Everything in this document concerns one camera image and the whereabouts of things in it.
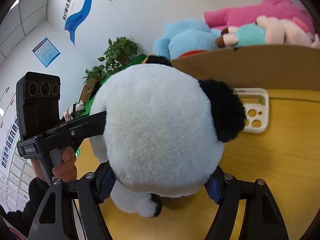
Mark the person's left hand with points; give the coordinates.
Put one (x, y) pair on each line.
(66, 170)

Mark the white panda plush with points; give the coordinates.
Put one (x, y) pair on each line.
(165, 132)

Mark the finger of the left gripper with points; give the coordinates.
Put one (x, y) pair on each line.
(86, 126)

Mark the potted green plant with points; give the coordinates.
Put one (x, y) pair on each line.
(118, 54)

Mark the blue wall poster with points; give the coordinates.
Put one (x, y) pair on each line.
(46, 52)

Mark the pink plush bear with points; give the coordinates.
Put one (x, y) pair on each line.
(238, 16)

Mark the pink pig plush doll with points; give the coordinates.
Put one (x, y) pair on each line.
(269, 31)

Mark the blue plush toy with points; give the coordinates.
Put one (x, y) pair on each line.
(184, 38)

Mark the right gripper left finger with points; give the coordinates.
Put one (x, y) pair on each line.
(55, 217)

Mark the white phone case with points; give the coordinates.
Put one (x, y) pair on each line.
(257, 106)

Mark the cardboard box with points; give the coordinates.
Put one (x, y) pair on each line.
(268, 67)

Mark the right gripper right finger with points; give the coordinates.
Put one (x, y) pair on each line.
(262, 217)

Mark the black camera box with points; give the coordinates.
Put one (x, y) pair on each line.
(37, 103)

